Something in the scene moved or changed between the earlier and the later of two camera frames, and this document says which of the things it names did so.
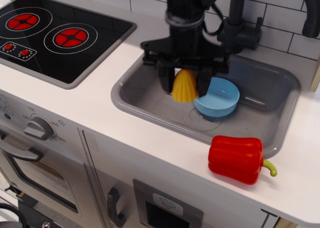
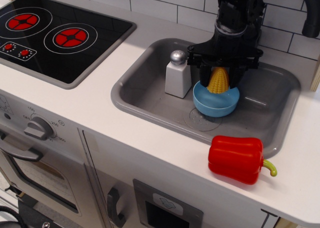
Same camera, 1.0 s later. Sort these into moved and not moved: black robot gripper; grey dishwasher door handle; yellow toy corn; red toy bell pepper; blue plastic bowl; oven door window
Moved: yellow toy corn; black robot gripper
Not moved: red toy bell pepper; oven door window; grey dishwasher door handle; blue plastic bowl
